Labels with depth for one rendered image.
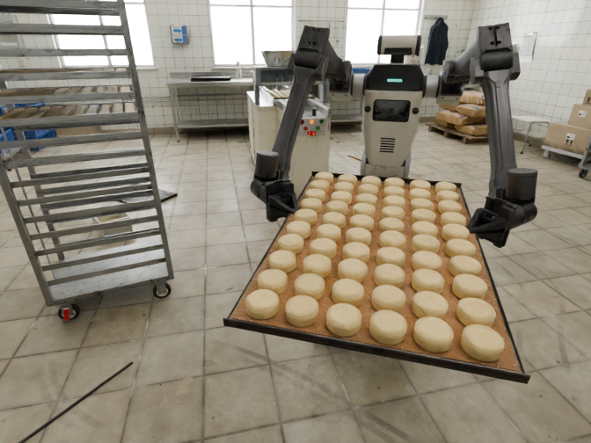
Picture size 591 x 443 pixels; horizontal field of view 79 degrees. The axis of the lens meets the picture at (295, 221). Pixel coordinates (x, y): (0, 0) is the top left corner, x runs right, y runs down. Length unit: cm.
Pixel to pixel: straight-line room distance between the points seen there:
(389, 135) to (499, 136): 64
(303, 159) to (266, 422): 206
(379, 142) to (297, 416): 118
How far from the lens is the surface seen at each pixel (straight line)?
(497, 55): 114
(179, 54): 663
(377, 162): 162
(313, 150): 303
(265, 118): 361
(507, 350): 58
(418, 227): 76
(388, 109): 157
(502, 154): 103
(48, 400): 198
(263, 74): 365
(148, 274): 227
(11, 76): 195
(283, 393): 170
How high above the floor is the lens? 134
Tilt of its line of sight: 26 degrees down
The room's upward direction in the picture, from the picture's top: straight up
